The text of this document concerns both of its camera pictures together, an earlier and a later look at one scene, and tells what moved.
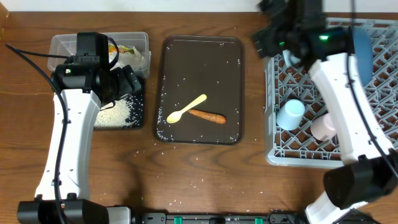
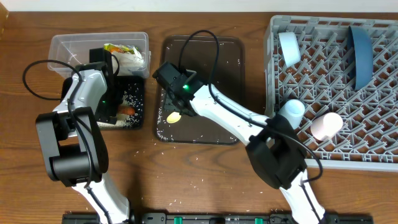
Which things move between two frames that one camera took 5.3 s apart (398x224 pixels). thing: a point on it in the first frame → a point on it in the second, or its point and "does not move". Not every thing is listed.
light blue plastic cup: (290, 116) does not move
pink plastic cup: (323, 127) does not move
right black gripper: (267, 40) → (179, 106)
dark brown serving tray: (188, 66) does not move
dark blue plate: (363, 49) does not move
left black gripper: (129, 82) → (109, 112)
